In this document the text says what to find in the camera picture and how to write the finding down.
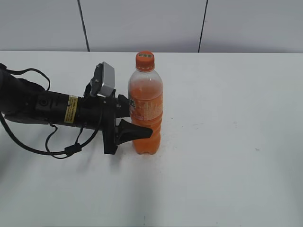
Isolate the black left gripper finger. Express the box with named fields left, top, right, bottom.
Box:
left=116, top=119, right=152, bottom=145
left=116, top=95, right=130, bottom=118

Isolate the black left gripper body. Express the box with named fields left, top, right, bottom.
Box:
left=79, top=90, right=120, bottom=155

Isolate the orange soda plastic bottle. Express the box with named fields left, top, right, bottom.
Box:
left=128, top=65, right=164, bottom=156

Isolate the orange bottle cap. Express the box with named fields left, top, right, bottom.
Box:
left=135, top=51, right=155, bottom=72

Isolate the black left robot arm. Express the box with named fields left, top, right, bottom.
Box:
left=0, top=62, right=152, bottom=159

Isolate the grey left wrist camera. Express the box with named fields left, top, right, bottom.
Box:
left=90, top=61, right=115, bottom=97

